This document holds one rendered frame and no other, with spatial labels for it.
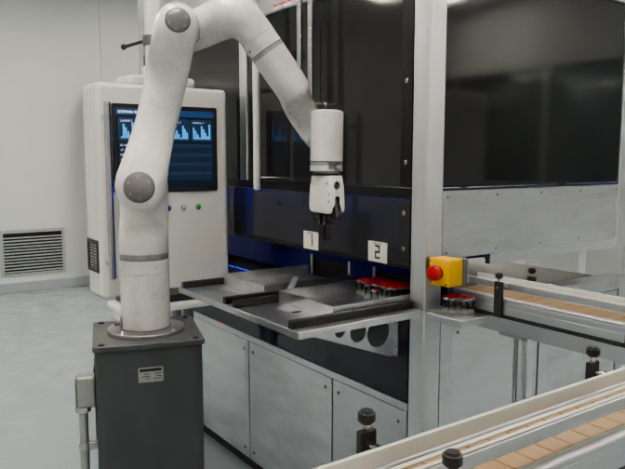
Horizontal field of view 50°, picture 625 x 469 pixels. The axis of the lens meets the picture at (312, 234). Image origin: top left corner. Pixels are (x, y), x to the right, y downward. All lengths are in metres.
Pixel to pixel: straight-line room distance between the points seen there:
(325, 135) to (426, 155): 0.29
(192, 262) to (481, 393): 1.15
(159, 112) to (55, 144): 5.43
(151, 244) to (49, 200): 5.41
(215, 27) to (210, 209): 1.00
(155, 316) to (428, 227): 0.74
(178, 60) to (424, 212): 0.74
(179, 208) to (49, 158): 4.60
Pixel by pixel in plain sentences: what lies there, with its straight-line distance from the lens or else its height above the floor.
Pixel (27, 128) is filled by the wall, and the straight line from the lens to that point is 6.99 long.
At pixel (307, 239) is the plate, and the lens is 2.23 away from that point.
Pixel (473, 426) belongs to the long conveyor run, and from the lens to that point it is 0.88.
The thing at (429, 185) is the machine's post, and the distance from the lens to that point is 1.79.
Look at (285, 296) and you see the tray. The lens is 1.88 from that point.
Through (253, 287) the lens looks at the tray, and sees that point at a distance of 2.04.
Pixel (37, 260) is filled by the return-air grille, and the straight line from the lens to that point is 7.05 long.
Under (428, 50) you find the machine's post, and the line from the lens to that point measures 1.81.
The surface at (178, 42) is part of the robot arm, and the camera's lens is 1.60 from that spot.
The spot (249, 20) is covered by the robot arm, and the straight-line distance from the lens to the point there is 1.68.
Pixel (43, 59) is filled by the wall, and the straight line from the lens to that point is 7.09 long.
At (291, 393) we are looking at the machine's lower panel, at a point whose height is 0.46.
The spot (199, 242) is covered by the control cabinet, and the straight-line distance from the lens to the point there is 2.54.
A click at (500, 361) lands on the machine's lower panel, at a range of 2.12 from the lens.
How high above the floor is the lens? 1.29
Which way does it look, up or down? 6 degrees down
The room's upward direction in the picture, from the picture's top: straight up
